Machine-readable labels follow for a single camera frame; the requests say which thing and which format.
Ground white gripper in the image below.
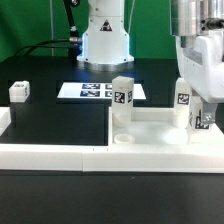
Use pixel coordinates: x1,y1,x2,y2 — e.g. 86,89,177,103
176,30,224,125

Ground white square tabletop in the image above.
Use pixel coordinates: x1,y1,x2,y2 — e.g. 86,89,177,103
109,107,222,145

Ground white U-shaped fence obstacle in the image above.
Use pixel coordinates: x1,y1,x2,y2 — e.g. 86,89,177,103
0,106,224,174

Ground white AprilTag base sheet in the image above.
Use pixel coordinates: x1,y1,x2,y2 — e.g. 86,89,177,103
57,82,147,100

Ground black cable bundle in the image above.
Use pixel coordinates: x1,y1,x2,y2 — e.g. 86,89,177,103
13,0,83,64

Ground white hanging cable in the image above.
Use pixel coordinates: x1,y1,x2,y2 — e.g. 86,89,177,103
49,0,55,57

